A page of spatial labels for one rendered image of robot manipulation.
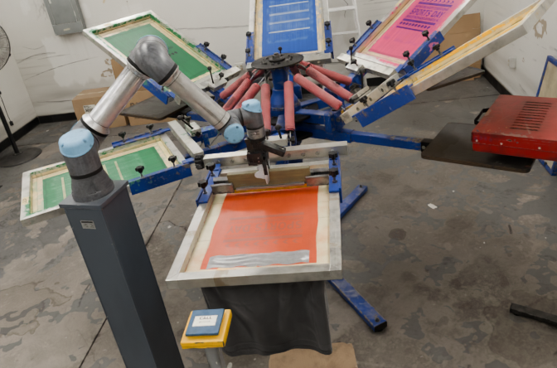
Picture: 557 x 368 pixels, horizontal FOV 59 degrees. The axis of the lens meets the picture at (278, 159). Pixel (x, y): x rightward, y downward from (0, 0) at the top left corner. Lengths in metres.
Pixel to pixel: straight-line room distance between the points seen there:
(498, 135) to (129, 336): 1.71
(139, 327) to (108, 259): 0.35
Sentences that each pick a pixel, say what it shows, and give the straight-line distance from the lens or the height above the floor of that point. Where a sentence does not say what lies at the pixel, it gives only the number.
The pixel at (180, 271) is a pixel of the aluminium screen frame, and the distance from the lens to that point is 1.76.
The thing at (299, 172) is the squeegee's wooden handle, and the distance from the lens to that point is 2.09.
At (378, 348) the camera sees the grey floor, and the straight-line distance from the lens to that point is 2.73.
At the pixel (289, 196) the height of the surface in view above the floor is 0.96.
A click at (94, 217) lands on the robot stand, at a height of 1.14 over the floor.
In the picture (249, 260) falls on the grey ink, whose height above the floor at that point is 0.96.
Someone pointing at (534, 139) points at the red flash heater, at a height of 1.10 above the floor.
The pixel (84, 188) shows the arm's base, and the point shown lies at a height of 1.25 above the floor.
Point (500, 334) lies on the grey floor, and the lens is 2.84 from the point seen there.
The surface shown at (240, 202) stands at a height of 0.96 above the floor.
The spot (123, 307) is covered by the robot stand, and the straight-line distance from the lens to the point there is 2.16.
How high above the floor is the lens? 2.00
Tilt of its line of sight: 25 degrees down
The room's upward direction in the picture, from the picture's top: 9 degrees counter-clockwise
